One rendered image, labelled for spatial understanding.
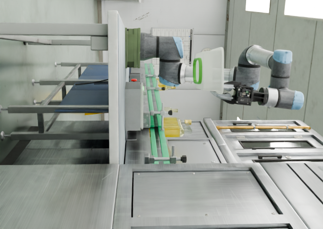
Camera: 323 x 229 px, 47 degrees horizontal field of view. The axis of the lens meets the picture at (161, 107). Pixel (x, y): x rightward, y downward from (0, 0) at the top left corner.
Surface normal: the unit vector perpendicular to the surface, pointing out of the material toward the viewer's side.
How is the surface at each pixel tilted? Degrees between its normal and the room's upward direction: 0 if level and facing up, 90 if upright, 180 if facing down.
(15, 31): 90
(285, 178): 90
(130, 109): 90
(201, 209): 89
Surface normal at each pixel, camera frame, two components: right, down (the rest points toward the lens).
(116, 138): 0.07, 0.14
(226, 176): 0.02, -0.96
